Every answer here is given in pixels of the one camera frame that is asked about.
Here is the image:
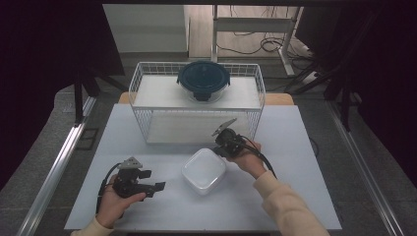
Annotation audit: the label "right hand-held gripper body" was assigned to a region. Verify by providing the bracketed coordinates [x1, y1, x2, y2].
[211, 118, 246, 158]

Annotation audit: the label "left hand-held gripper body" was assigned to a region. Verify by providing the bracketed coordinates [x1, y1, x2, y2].
[112, 156, 155, 199]

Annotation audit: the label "white square container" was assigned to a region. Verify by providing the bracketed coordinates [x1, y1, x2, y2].
[181, 147, 228, 197]

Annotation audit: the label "round container with blue lid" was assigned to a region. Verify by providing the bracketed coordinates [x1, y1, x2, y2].
[176, 60, 231, 103]

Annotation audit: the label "white wire rack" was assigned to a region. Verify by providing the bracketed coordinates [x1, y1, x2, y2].
[128, 61, 267, 146]

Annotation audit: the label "person's right hand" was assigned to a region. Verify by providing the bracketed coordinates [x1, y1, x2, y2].
[228, 141, 268, 180]

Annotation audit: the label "person's left hand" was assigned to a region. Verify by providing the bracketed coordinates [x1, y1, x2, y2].
[95, 175, 148, 229]

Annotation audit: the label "black stand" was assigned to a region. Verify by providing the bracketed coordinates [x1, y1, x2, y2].
[284, 60, 362, 132]
[73, 73, 129, 127]

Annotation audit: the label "white power strip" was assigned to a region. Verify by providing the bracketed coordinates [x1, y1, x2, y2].
[300, 69, 320, 86]

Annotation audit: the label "white cabinet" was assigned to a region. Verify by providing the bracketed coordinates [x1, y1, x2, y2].
[101, 3, 191, 53]

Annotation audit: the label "black curtain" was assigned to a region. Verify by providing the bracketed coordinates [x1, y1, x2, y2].
[294, 5, 417, 188]
[0, 0, 126, 191]

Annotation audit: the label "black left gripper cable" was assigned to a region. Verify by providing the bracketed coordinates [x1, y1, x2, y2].
[95, 162, 123, 214]

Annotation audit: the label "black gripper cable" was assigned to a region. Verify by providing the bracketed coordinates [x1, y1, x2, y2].
[240, 135, 278, 180]
[95, 162, 123, 214]

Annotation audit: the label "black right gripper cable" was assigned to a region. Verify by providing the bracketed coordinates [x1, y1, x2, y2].
[240, 135, 278, 180]

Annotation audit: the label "aluminium rail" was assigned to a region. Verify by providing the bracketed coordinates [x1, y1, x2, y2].
[16, 96, 98, 236]
[328, 99, 406, 236]

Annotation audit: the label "black floor cables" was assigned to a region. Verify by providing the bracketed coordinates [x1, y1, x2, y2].
[215, 5, 318, 63]

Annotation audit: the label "white desk frame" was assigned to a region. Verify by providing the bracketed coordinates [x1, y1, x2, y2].
[210, 4, 304, 77]

